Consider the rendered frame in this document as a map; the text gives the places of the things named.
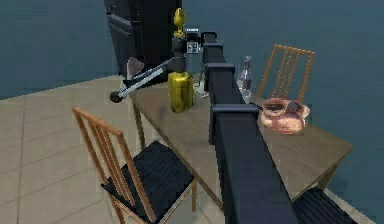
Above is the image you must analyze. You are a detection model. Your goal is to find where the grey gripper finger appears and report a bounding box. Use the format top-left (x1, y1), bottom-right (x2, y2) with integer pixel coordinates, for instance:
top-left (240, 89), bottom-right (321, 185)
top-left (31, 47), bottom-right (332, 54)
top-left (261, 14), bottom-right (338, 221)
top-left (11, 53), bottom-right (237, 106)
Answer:
top-left (121, 57), bottom-right (178, 87)
top-left (109, 67), bottom-right (168, 104)

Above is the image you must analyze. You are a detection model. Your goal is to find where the tall black cupboard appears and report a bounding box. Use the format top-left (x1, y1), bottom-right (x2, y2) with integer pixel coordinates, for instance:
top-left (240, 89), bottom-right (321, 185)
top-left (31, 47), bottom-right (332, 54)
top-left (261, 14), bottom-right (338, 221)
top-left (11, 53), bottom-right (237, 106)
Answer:
top-left (103, 0), bottom-right (183, 80)

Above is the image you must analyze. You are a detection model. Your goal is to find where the wooden chair with black seat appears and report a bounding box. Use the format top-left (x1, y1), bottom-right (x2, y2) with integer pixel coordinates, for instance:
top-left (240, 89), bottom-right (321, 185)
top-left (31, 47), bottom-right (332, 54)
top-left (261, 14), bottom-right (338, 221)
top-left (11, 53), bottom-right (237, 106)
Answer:
top-left (257, 43), bottom-right (316, 104)
top-left (291, 186), bottom-right (360, 224)
top-left (71, 106), bottom-right (198, 224)

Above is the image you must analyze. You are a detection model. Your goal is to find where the small clear glass cup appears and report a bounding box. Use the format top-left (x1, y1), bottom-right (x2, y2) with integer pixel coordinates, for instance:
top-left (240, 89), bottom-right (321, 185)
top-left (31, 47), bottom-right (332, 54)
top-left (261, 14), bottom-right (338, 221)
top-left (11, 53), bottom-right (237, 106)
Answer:
top-left (194, 74), bottom-right (211, 100)

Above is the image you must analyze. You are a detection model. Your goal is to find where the wooden dining table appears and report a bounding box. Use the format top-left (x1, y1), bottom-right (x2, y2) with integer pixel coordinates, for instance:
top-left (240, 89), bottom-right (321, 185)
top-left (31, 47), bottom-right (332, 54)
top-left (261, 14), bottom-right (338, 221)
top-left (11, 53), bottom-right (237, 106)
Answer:
top-left (129, 79), bottom-right (355, 212)

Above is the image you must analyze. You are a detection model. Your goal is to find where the clear glass bottle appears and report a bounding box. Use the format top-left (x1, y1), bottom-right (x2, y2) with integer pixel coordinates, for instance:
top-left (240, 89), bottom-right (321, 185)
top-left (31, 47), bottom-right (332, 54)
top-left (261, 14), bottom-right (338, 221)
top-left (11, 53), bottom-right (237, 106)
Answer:
top-left (236, 55), bottom-right (255, 105)

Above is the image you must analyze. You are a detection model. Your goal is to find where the grey spatula with black handle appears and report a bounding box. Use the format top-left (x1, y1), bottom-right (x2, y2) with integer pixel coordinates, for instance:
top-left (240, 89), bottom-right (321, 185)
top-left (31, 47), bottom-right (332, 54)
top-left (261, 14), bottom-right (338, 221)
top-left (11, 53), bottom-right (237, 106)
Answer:
top-left (122, 57), bottom-right (146, 88)

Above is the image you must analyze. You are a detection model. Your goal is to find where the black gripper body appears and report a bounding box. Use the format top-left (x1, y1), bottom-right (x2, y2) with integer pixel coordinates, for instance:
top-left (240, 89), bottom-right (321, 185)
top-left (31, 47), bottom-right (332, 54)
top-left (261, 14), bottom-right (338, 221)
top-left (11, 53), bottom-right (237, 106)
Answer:
top-left (167, 35), bottom-right (202, 74)

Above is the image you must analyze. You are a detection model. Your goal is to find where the pink brown clay pot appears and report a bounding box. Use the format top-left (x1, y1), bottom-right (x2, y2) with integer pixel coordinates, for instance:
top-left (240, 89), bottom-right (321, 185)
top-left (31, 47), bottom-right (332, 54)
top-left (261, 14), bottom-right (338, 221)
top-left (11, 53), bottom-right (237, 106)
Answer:
top-left (259, 96), bottom-right (312, 136)

